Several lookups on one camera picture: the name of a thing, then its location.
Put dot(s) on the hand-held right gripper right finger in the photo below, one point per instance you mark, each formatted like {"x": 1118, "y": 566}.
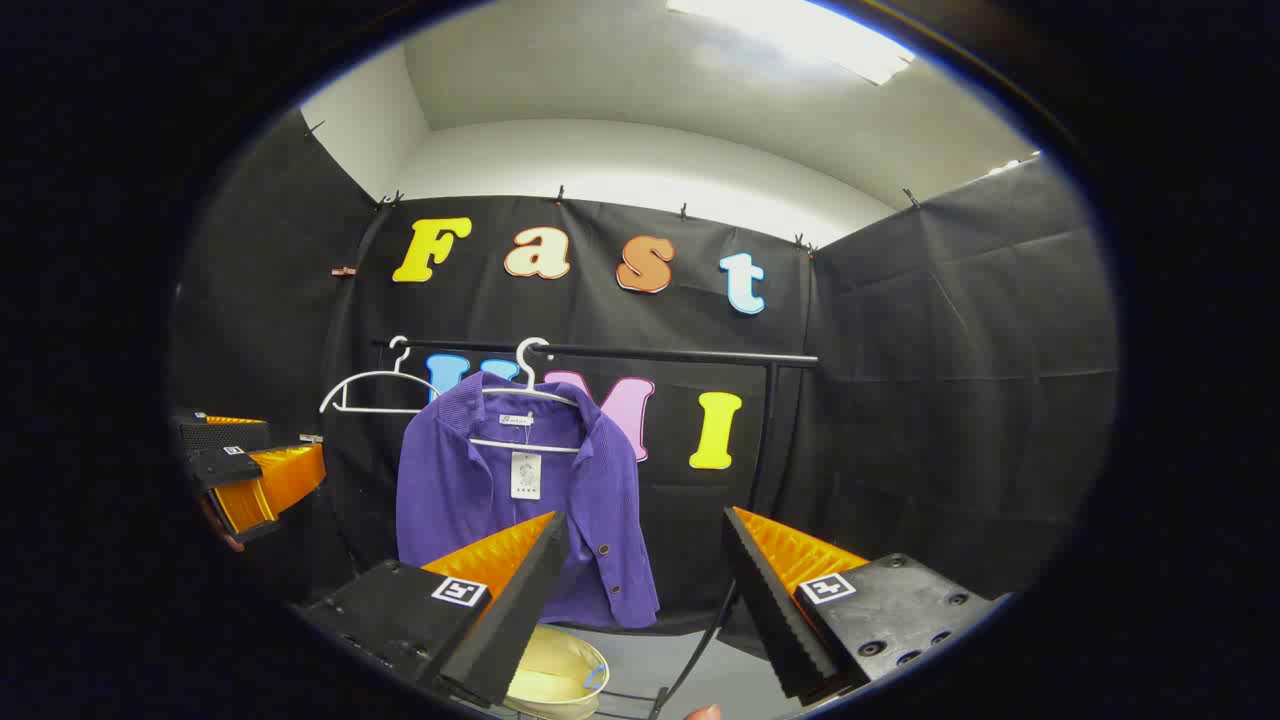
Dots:
{"x": 770, "y": 620}

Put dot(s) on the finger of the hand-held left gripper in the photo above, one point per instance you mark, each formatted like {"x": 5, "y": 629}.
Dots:
{"x": 225, "y": 435}
{"x": 280, "y": 480}

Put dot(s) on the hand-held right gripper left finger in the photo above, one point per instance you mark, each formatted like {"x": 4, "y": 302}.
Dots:
{"x": 520, "y": 620}

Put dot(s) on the cream laundry hamper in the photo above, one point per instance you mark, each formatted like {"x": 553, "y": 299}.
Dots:
{"x": 550, "y": 660}

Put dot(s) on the white plastic hanger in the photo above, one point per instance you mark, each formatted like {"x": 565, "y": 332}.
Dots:
{"x": 527, "y": 372}
{"x": 372, "y": 374}

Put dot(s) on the black clothes rack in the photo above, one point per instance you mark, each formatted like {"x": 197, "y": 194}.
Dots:
{"x": 680, "y": 352}

